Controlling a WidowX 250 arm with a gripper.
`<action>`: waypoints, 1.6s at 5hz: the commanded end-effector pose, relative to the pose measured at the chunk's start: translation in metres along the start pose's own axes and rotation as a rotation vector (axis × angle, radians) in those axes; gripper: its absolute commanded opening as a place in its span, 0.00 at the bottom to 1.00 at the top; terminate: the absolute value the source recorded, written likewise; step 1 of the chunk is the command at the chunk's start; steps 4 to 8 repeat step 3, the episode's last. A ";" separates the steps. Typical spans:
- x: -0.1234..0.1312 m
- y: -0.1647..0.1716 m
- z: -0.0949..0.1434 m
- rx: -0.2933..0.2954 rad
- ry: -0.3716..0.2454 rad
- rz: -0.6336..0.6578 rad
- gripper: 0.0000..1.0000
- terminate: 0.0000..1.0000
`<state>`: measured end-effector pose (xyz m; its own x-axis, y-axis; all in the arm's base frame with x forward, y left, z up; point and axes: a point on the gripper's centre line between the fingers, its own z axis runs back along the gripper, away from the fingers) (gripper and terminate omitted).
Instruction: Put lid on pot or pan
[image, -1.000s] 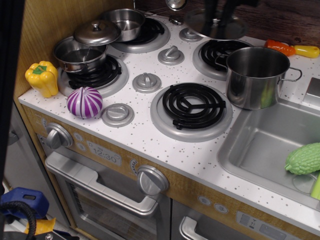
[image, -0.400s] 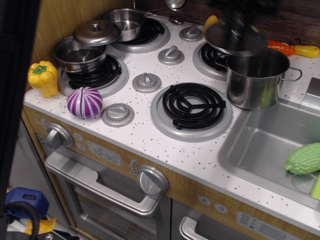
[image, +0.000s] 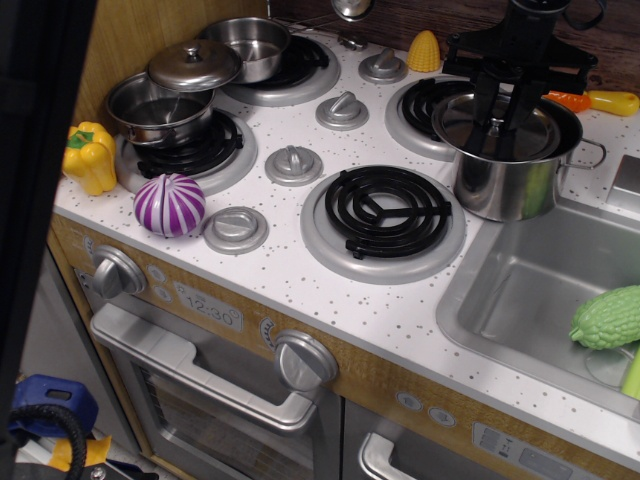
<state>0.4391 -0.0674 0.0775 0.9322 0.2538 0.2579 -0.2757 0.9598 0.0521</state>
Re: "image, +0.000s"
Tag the yellow toy corn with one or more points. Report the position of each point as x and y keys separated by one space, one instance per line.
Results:
x=424 y=53

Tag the grey stove knob back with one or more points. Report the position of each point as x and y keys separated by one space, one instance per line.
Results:
x=383 y=68

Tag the grey stove knob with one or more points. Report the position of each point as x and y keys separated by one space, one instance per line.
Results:
x=383 y=68
x=342 y=113
x=293 y=166
x=235 y=230

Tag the purple striped toy onion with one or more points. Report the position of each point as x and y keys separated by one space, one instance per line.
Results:
x=170 y=205

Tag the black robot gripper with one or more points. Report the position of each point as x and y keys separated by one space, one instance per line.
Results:
x=521 y=47

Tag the grey oven dial left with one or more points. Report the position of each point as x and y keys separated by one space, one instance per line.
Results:
x=116 y=273

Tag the tall steel stock pot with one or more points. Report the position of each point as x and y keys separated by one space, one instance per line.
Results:
x=513 y=191

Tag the grey stove knob middle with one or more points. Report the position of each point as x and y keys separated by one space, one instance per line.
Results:
x=293 y=166

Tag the grey stove knob upper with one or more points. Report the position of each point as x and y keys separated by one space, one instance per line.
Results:
x=342 y=113

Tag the black burner coil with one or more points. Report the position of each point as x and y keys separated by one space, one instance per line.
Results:
x=208 y=150
x=421 y=99
x=299 y=61
x=386 y=212

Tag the black front left burner coil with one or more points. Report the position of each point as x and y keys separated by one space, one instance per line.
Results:
x=208 y=150

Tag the grey stove knob front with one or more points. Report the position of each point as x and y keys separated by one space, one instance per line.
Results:
x=235 y=230

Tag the black front right burner coil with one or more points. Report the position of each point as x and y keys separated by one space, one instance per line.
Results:
x=386 y=212

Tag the oven clock display panel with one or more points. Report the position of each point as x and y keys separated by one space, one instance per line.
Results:
x=209 y=306

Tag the green toy bitter gourd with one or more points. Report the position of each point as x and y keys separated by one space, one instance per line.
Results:
x=608 y=320

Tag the grey right door handle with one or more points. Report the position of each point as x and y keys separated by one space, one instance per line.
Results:
x=374 y=458

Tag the domed steel lid with knob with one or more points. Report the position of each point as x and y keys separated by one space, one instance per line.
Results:
x=195 y=65

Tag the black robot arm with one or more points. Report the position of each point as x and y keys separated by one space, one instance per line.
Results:
x=540 y=6

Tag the blue clamp tool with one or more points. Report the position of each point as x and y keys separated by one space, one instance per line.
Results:
x=52 y=407

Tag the light green cup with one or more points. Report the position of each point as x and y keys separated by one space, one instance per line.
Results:
x=630 y=384

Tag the grey oven door handle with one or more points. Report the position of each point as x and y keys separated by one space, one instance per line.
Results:
x=174 y=356

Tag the black back left burner coil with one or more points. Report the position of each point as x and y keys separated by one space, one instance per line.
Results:
x=299 y=61

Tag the grey oven dial right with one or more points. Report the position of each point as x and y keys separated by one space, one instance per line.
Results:
x=302 y=363

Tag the grey oven dial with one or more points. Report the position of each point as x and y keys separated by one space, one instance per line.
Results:
x=302 y=363
x=116 y=273

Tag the black back right burner coil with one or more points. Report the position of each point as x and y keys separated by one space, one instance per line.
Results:
x=421 y=99

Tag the yellow toy bell pepper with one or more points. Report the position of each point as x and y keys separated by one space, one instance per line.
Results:
x=89 y=158

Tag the orange toy carrot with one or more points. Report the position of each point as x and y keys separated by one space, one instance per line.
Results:
x=574 y=102

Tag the steel pot lid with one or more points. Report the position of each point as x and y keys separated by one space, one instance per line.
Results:
x=535 y=139

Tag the grey sink basin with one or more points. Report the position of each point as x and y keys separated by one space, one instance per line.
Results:
x=519 y=284

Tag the steel pot front left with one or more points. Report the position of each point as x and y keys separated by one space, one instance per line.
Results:
x=147 y=114

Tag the steel pan back left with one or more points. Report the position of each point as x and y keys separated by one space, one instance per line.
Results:
x=260 y=42

